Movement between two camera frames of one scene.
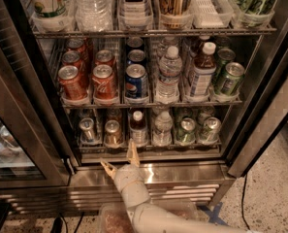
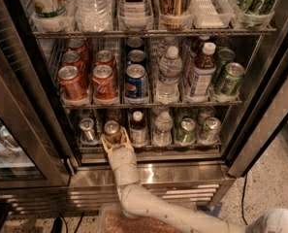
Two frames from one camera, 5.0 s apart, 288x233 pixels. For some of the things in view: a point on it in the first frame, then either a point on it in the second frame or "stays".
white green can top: (50, 6) stays
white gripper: (126, 176) to (122, 156)
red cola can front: (104, 84) stays
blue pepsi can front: (136, 83) stays
